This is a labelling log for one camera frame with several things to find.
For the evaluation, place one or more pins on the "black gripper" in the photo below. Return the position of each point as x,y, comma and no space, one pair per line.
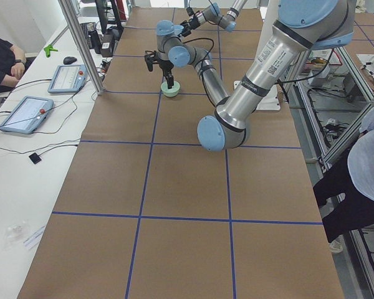
192,22
166,68

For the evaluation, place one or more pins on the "mint green ceramic bowl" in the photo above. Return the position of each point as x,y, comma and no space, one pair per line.
170,92

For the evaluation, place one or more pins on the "light blue plastic cup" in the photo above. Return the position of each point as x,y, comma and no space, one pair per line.
178,29

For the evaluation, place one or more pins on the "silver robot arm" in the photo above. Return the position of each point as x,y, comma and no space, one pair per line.
299,26
212,15

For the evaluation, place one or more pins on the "black box with label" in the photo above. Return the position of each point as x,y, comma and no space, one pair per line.
107,45

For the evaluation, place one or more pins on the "black monitor stand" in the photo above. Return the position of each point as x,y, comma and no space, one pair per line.
109,18

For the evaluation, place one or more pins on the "far teach pendant tablet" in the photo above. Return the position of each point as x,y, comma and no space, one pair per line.
68,79

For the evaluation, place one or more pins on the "teach pendant tablet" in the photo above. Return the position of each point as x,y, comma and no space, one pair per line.
28,115
68,79

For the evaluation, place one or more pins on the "black computer mouse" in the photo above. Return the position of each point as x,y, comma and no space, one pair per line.
69,60

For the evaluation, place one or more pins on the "green plastic clamp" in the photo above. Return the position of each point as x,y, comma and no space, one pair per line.
49,49

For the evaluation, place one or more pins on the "near teach pendant tablet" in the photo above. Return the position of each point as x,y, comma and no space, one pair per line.
28,115

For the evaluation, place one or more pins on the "small black square device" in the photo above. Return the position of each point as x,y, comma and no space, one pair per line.
35,158

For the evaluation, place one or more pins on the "seated person in black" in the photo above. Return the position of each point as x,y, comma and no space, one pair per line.
13,65

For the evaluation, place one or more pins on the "person in white shirt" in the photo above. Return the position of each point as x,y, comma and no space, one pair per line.
352,175

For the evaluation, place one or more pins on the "white paper label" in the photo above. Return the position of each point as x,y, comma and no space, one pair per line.
34,239

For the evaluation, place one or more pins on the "clear plastic bag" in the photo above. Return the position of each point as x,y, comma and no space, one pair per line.
15,233

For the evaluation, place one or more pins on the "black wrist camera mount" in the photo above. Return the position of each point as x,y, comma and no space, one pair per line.
190,11
151,59

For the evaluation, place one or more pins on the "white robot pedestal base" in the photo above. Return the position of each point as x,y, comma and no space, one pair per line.
256,82

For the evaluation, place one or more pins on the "aluminium frame post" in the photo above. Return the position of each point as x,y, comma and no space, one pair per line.
78,37

